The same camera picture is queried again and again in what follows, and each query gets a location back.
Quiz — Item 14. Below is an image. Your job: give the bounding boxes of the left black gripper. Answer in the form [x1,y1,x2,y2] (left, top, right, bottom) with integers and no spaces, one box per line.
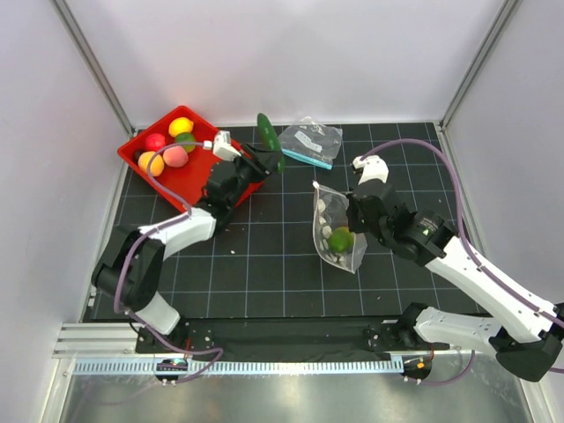
[226,144,281,209]

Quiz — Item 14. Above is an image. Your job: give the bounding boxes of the green toy cucumber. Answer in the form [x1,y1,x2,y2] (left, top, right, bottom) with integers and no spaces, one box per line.
[256,113,285,174]

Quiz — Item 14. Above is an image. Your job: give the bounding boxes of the green orange toy mango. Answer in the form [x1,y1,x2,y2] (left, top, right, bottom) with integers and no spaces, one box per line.
[328,226,354,254]

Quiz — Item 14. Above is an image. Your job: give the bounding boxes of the small yellow-green toy fruit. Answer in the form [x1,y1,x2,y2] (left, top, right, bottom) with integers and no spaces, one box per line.
[174,132,197,153]

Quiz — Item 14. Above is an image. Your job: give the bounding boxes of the pink toy peach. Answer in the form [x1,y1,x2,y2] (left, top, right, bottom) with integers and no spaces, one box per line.
[162,145,189,168]

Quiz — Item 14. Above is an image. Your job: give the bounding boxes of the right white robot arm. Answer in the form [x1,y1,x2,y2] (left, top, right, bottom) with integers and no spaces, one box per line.
[346,179,563,382]

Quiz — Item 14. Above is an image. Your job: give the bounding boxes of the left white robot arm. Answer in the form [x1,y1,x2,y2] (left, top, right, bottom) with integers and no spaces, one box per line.
[92,142,284,353]

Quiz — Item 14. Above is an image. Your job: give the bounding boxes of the blue-zipper clear zip bag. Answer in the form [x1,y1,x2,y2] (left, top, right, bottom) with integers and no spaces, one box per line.
[278,116,343,170]

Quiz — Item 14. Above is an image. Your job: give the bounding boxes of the red plastic tray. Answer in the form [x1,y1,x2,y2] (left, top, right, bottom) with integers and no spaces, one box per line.
[117,106,275,219]

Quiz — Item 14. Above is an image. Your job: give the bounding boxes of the yellow toy lemon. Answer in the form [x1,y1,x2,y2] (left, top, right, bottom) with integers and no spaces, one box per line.
[168,117,194,137]

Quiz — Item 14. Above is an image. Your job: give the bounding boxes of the orange toy fruit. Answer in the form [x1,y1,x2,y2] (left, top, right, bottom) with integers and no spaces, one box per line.
[137,151,165,177]

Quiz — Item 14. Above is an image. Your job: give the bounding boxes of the red toy apple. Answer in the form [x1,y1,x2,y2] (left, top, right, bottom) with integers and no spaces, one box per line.
[144,133,167,152]

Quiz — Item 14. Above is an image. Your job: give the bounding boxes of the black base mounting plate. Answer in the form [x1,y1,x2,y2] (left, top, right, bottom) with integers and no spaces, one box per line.
[135,315,450,363]

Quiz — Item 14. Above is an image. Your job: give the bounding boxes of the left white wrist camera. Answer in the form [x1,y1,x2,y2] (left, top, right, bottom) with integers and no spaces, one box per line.
[212,130,241,162]

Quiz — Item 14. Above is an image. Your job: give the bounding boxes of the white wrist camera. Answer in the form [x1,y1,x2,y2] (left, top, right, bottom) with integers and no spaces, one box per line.
[352,155,389,185]
[212,130,241,162]

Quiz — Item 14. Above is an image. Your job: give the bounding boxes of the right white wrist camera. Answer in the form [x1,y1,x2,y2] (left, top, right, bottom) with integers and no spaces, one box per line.
[352,155,389,185]

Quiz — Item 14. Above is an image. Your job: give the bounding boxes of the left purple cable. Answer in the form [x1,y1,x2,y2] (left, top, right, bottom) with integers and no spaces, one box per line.
[113,139,226,383]

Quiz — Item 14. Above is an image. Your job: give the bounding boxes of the purple cable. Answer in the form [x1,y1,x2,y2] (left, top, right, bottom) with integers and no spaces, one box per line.
[359,138,564,389]
[113,139,226,383]

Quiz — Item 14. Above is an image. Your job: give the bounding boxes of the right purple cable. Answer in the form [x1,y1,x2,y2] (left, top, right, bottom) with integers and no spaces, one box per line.
[359,138,564,389]

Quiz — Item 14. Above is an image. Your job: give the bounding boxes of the slotted cable duct strip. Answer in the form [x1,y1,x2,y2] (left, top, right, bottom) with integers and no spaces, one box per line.
[72,356,404,377]

